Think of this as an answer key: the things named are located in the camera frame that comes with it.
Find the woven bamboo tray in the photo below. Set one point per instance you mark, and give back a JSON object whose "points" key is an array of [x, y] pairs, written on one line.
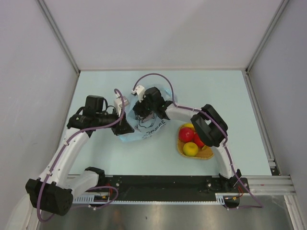
{"points": [[204, 153]]}

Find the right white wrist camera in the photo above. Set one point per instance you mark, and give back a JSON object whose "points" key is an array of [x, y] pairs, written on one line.
{"points": [[139, 91]]}

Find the red fake fruit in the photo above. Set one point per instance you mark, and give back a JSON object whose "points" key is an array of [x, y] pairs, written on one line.
{"points": [[186, 134]]}

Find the yellow green fake apple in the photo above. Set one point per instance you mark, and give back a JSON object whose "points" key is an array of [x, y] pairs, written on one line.
{"points": [[190, 149]]}

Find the aluminium frame rail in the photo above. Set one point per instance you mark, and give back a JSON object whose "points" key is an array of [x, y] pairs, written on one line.
{"points": [[261, 185]]}

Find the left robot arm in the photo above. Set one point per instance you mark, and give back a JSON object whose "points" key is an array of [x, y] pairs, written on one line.
{"points": [[51, 191]]}

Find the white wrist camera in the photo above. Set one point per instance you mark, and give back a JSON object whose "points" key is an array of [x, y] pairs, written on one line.
{"points": [[119, 102], [139, 91]]}

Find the yellow fake banana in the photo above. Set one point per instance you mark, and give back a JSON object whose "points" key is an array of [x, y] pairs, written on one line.
{"points": [[189, 125]]}

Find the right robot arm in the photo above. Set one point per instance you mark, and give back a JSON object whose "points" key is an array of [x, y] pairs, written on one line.
{"points": [[209, 126]]}

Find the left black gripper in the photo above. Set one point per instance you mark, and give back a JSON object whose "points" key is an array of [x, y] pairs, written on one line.
{"points": [[122, 127]]}

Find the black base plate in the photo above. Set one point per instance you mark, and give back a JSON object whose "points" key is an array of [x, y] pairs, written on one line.
{"points": [[172, 186]]}

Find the light blue plastic bag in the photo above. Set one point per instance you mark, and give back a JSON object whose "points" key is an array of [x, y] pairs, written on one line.
{"points": [[147, 127]]}

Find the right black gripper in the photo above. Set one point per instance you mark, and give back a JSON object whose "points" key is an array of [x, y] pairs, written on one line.
{"points": [[138, 106]]}

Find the pink fake peach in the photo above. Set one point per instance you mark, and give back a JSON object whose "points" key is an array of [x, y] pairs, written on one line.
{"points": [[197, 141]]}

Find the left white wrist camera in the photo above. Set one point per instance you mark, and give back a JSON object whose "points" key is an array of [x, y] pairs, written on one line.
{"points": [[119, 102]]}

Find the white slotted cable duct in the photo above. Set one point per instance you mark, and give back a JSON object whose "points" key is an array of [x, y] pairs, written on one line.
{"points": [[101, 198]]}

